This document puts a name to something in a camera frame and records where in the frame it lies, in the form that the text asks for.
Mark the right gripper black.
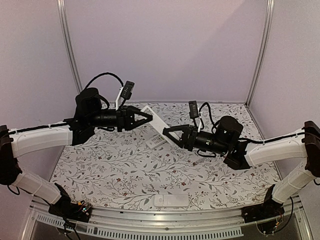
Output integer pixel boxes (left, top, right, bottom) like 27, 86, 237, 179
163, 124, 229, 156

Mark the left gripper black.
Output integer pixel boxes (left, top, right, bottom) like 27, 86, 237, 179
88, 105, 153, 133

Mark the long white remote control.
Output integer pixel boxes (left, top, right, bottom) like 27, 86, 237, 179
142, 105, 175, 145

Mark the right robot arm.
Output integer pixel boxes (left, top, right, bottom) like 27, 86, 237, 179
162, 116, 320, 218

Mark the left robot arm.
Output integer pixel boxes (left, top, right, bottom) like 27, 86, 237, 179
0, 87, 153, 217

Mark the white remote with buttons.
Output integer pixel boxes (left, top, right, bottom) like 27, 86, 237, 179
145, 134, 166, 150

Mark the floral table mat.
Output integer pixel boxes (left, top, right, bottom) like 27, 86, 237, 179
48, 101, 283, 211

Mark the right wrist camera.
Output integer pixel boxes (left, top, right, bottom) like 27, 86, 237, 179
188, 100, 199, 120

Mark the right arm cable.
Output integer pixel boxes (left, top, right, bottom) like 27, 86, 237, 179
198, 101, 221, 131

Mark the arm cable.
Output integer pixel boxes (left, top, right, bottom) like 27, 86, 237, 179
83, 72, 125, 90
198, 101, 221, 131

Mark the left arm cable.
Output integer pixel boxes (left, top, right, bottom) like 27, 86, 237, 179
83, 72, 125, 90

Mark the aluminium front rail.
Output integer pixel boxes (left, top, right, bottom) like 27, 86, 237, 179
21, 196, 315, 240

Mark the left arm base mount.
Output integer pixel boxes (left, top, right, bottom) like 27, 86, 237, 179
48, 183, 92, 223

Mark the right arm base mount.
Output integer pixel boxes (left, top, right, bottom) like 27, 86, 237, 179
241, 184, 285, 235

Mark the left aluminium frame post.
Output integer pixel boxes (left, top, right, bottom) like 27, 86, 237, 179
56, 0, 83, 93

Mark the aluminium frame post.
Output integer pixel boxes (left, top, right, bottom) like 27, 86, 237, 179
56, 0, 83, 93
245, 0, 275, 109

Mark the right aluminium frame post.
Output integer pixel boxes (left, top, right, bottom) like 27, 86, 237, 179
245, 0, 275, 109

